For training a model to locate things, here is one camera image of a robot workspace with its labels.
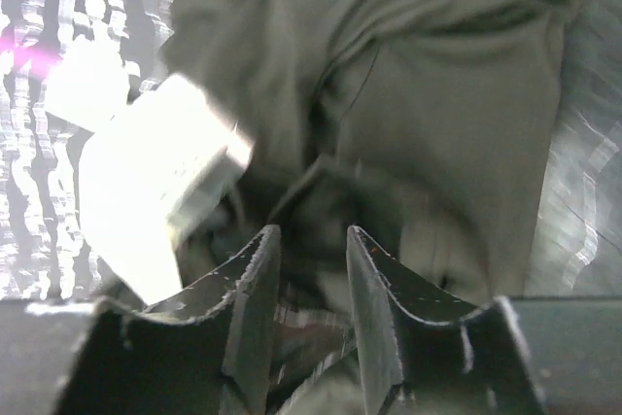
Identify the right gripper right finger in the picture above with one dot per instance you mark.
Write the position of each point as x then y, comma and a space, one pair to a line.
423, 351

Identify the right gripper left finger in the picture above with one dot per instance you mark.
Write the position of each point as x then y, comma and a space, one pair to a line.
206, 350

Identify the black t shirt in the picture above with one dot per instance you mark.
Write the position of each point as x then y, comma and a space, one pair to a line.
426, 123

